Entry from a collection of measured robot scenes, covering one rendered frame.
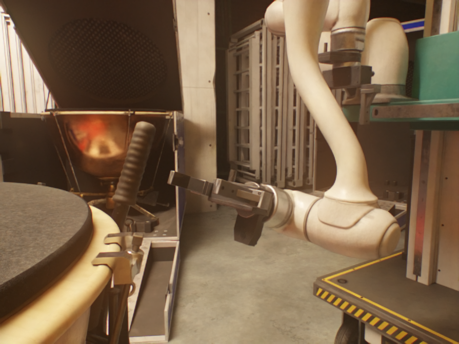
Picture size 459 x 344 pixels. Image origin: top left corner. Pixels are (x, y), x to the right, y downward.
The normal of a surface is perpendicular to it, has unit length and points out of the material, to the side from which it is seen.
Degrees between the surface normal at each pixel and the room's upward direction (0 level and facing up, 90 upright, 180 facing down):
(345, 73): 90
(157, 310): 2
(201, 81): 90
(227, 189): 90
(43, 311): 13
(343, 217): 78
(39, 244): 0
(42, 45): 142
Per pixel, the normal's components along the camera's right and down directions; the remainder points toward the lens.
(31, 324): 0.22, -0.96
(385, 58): -0.25, 0.14
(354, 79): -0.83, 0.08
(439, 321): 0.00, -0.99
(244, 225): -0.69, -0.26
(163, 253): 0.08, 0.17
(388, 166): -0.69, 0.11
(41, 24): 0.05, 0.87
